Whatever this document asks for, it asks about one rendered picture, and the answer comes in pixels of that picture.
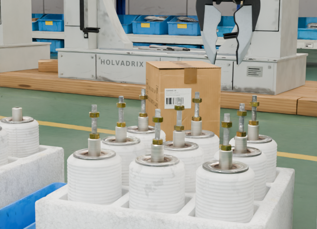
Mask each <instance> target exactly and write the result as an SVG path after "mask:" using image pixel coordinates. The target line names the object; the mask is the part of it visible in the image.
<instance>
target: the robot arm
mask: <svg viewBox="0 0 317 229"><path fill-rule="evenodd" d="M241 1H243V3H242V4H240V3H241ZM213 2H216V4H217V5H219V4H220V3H221V2H233V3H235V4H236V5H240V8H239V9H238V10H236V11H235V12H234V22H235V24H236V25H237V30H238V31H237V35H236V40H237V43H238V44H237V49H236V64H237V65H239V64H241V62H242V60H243V59H244V57H245V55H246V53H247V51H248V49H249V46H250V42H251V40H252V37H253V33H254V31H255V27H256V24H257V20H258V17H259V13H260V0H196V13H197V17H198V21H199V25H200V32H201V36H202V41H203V45H204V49H205V52H206V55H207V57H208V58H209V60H210V62H211V64H215V61H216V56H217V50H216V42H217V39H218V36H217V26H218V24H219V23H220V21H221V15H222V14H221V12H220V11H219V10H218V9H217V8H216V7H214V6H213Z"/></svg>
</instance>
